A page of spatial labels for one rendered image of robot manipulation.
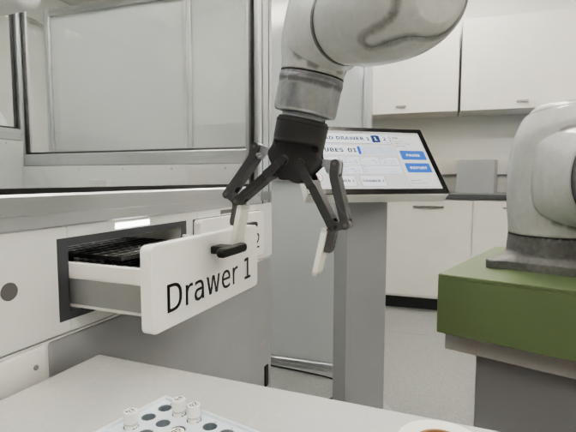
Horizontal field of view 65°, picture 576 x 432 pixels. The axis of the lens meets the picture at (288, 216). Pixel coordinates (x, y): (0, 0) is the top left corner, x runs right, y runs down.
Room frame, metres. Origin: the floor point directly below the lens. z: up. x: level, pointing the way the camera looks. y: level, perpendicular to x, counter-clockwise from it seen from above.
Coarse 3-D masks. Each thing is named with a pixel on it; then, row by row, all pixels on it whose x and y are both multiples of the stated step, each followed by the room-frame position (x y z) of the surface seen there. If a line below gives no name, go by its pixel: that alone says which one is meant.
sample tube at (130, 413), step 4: (128, 408) 0.38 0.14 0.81; (132, 408) 0.38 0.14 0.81; (124, 412) 0.37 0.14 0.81; (128, 412) 0.37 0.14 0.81; (132, 412) 0.37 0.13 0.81; (136, 412) 0.37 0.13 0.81; (124, 416) 0.37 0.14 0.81; (128, 416) 0.37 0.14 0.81; (132, 416) 0.37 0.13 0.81; (136, 416) 0.37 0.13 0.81; (124, 420) 0.37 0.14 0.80; (128, 420) 0.37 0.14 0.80; (132, 420) 0.37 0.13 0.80; (136, 420) 0.37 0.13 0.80; (124, 424) 0.37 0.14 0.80; (128, 424) 0.37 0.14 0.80; (132, 424) 0.38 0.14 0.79; (136, 424) 0.37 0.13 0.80; (124, 428) 0.37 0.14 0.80; (128, 428) 0.37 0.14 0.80; (132, 428) 0.37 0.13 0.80; (136, 428) 0.37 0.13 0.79
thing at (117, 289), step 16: (80, 272) 0.60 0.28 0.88; (96, 272) 0.59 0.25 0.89; (112, 272) 0.58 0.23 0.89; (128, 272) 0.57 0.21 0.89; (80, 288) 0.60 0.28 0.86; (96, 288) 0.59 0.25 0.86; (112, 288) 0.58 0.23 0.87; (128, 288) 0.57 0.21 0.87; (80, 304) 0.60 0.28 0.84; (96, 304) 0.59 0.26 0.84; (112, 304) 0.58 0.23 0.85; (128, 304) 0.57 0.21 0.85
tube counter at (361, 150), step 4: (348, 148) 1.59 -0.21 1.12; (352, 148) 1.59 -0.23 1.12; (356, 148) 1.60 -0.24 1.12; (360, 148) 1.60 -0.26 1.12; (364, 148) 1.61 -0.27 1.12; (368, 148) 1.61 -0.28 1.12; (372, 148) 1.62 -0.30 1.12; (376, 148) 1.62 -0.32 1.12; (380, 148) 1.63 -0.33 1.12; (384, 148) 1.63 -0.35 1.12; (388, 148) 1.64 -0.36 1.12; (392, 148) 1.64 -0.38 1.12; (348, 152) 1.58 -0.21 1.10; (352, 152) 1.58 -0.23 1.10; (356, 152) 1.59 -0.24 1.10; (360, 152) 1.59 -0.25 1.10; (364, 152) 1.60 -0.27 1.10; (368, 152) 1.60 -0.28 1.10; (372, 152) 1.60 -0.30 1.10; (376, 152) 1.61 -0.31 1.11; (380, 152) 1.61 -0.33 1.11; (384, 152) 1.62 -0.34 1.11; (388, 152) 1.62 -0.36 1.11; (392, 152) 1.63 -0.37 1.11
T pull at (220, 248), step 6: (216, 246) 0.65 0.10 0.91; (222, 246) 0.65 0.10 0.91; (228, 246) 0.65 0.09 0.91; (234, 246) 0.65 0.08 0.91; (240, 246) 0.67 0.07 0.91; (246, 246) 0.68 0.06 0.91; (216, 252) 0.65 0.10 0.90; (222, 252) 0.62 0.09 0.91; (228, 252) 0.63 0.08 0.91; (234, 252) 0.65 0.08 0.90; (240, 252) 0.67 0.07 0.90
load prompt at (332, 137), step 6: (330, 132) 1.62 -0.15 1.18; (330, 138) 1.60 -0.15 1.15; (336, 138) 1.61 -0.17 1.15; (342, 138) 1.62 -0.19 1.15; (348, 138) 1.62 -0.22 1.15; (354, 138) 1.63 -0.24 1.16; (360, 138) 1.64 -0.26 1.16; (366, 138) 1.65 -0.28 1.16; (372, 138) 1.65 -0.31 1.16; (378, 138) 1.66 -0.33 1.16; (384, 138) 1.67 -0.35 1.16
